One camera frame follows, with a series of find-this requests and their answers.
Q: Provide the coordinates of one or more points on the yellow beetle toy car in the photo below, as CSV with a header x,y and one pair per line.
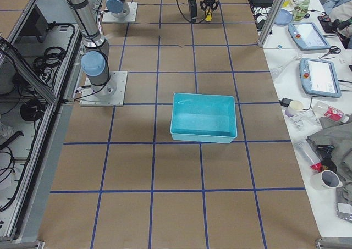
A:
x,y
208,16

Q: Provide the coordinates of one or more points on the light blue plate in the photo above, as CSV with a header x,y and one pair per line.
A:
x,y
284,17

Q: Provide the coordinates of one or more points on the green patterned cup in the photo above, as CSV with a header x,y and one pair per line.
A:
x,y
301,10

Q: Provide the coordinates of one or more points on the upper teach pendant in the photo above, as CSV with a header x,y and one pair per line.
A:
x,y
307,36

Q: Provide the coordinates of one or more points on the teach pendant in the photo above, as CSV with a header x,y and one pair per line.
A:
x,y
307,36
319,78

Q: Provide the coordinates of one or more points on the teal plastic bin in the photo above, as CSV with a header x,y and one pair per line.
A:
x,y
203,118

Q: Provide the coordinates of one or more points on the lower teach pendant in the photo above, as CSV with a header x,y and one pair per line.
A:
x,y
319,78

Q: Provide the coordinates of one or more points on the white paper cup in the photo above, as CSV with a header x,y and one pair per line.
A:
x,y
295,107

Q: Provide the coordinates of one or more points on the clear plastic bottle red label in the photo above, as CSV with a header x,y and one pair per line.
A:
x,y
330,112

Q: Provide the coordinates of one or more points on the black monitor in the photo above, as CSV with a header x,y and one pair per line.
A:
x,y
35,28

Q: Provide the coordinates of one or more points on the plastic tube red cap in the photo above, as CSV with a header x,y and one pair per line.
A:
x,y
309,155

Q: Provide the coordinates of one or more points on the grey cloth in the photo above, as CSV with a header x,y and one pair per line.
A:
x,y
333,142

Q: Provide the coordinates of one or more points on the white mug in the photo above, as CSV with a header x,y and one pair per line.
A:
x,y
325,180

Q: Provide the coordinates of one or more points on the aluminium frame post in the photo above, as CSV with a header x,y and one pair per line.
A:
x,y
268,25

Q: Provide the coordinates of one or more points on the black handled scissors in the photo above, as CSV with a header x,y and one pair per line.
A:
x,y
332,50

